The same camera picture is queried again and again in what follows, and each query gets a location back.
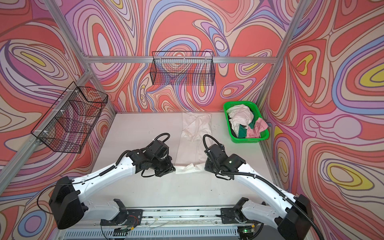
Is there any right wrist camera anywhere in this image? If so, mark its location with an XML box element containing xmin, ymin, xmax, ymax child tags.
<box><xmin>208</xmin><ymin>144</ymin><xmax>228</xmax><ymax>161</ymax></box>

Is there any white t shirt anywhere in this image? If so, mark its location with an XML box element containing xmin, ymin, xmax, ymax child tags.
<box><xmin>175</xmin><ymin>113</ymin><xmax>212</xmax><ymax>175</ymax></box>

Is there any green cloth in basket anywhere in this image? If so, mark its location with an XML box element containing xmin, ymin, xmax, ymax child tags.
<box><xmin>238</xmin><ymin>122</ymin><xmax>257</xmax><ymax>139</ymax></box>

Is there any green plastic laundry basket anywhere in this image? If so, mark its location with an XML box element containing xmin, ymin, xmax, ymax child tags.
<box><xmin>223</xmin><ymin>101</ymin><xmax>269</xmax><ymax>144</ymax></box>

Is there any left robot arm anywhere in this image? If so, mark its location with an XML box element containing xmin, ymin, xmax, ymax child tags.
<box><xmin>49</xmin><ymin>136</ymin><xmax>176</xmax><ymax>230</ymax></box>

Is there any aluminium frame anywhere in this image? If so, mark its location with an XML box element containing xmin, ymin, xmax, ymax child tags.
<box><xmin>0</xmin><ymin>0</ymin><xmax>313</xmax><ymax>208</ymax></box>

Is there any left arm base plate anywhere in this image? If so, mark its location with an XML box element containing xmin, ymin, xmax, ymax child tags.
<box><xmin>100</xmin><ymin>209</ymin><xmax>144</xmax><ymax>227</ymax></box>

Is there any pink cloth in basket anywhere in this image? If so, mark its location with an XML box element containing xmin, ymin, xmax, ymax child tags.
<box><xmin>246</xmin><ymin>118</ymin><xmax>268</xmax><ymax>138</ymax></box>

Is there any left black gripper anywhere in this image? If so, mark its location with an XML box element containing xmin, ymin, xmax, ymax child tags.
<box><xmin>151</xmin><ymin>155</ymin><xmax>179</xmax><ymax>177</ymax></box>

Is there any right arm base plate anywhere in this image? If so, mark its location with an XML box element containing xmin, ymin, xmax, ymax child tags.
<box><xmin>216</xmin><ymin>207</ymin><xmax>260</xmax><ymax>225</ymax></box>

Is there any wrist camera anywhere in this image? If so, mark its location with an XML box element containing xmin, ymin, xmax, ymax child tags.
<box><xmin>146</xmin><ymin>140</ymin><xmax>169</xmax><ymax>159</ymax></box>
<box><xmin>208</xmin><ymin>144</ymin><xmax>228</xmax><ymax>161</ymax></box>

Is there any white cloth in basket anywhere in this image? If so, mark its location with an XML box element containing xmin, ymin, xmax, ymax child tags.
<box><xmin>226</xmin><ymin>104</ymin><xmax>254</xmax><ymax>129</ymax></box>

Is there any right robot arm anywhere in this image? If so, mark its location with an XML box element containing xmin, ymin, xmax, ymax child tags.
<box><xmin>202</xmin><ymin>134</ymin><xmax>324</xmax><ymax>240</ymax></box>

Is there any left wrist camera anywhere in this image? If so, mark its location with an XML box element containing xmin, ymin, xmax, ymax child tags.
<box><xmin>146</xmin><ymin>140</ymin><xmax>169</xmax><ymax>159</ymax></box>

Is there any black wire basket back wall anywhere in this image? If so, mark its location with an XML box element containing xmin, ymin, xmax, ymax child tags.
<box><xmin>150</xmin><ymin>51</ymin><xmax>216</xmax><ymax>86</ymax></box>

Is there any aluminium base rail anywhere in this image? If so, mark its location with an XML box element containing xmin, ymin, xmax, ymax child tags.
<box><xmin>55</xmin><ymin>205</ymin><xmax>283</xmax><ymax>240</ymax></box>

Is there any black wire basket left wall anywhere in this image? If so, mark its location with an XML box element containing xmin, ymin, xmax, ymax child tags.
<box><xmin>31</xmin><ymin>83</ymin><xmax>108</xmax><ymax>154</ymax></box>

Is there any black wire basket wall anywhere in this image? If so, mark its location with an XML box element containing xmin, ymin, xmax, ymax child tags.
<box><xmin>150</xmin><ymin>51</ymin><xmax>216</xmax><ymax>86</ymax></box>
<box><xmin>31</xmin><ymin>83</ymin><xmax>108</xmax><ymax>154</ymax></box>

